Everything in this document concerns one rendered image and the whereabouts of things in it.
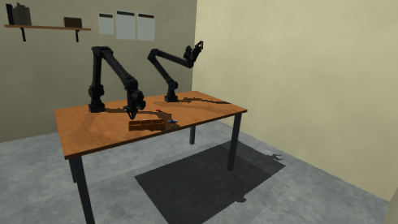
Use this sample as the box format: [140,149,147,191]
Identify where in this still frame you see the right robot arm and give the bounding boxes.
[89,46,145,110]

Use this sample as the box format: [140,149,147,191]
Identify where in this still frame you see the orange two-compartment bin tray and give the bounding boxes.
[128,119,165,131]

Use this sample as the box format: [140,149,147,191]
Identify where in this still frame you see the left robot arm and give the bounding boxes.
[147,45,197,99]

